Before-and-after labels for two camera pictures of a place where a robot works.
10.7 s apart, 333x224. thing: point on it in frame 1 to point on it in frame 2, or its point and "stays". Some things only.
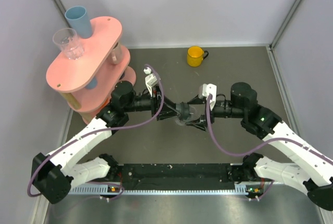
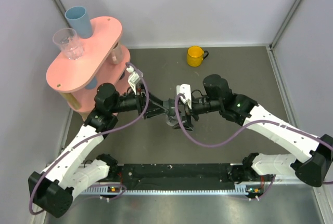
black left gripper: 168,110 to 155,107
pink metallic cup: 116,56 stays
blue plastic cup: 79,20 stays
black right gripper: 201,124 to 187,123
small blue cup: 92,84 stays
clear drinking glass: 66,38 stays
